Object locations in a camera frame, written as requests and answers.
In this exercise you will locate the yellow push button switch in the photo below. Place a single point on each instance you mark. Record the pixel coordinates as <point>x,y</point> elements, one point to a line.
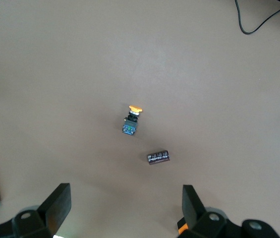
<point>129,124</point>

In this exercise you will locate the black cylindrical capacitor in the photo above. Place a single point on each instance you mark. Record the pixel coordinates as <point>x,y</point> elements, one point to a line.
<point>158,158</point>

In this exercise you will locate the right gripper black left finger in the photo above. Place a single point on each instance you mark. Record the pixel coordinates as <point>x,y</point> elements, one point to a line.
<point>55,205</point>

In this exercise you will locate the right gripper orange-black right finger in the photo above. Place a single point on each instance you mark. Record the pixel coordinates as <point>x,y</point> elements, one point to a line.
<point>191,205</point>

